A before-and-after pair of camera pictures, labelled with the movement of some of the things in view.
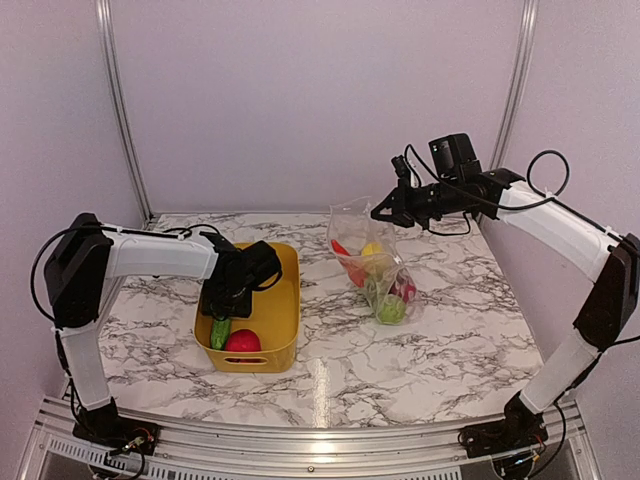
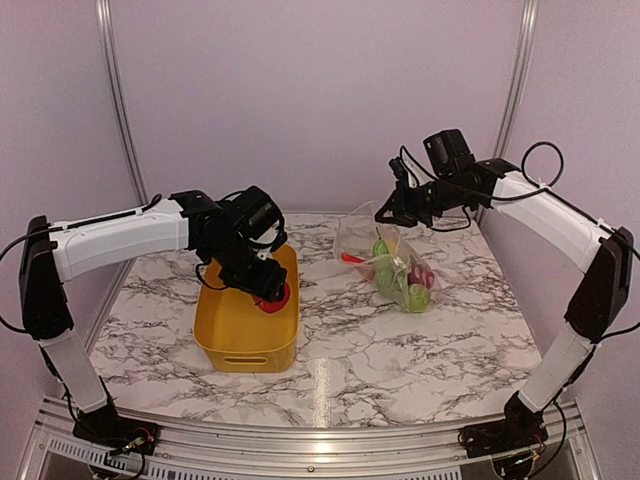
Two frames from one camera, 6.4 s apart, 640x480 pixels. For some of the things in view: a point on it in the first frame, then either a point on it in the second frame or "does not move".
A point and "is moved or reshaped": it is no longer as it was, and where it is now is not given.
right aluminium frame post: x=517 y=81 does not move
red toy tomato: x=406 y=291 to x=419 y=275
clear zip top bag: x=366 y=245 is moved or reshaped
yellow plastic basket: x=274 y=318 does not move
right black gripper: x=402 y=212 does not move
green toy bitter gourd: x=220 y=332 to x=384 y=271
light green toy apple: x=380 y=271 to x=380 y=247
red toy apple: x=243 y=340 to x=273 y=306
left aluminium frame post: x=118 y=105 does not move
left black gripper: x=209 y=306 to x=264 y=285
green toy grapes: x=375 y=290 to x=392 y=275
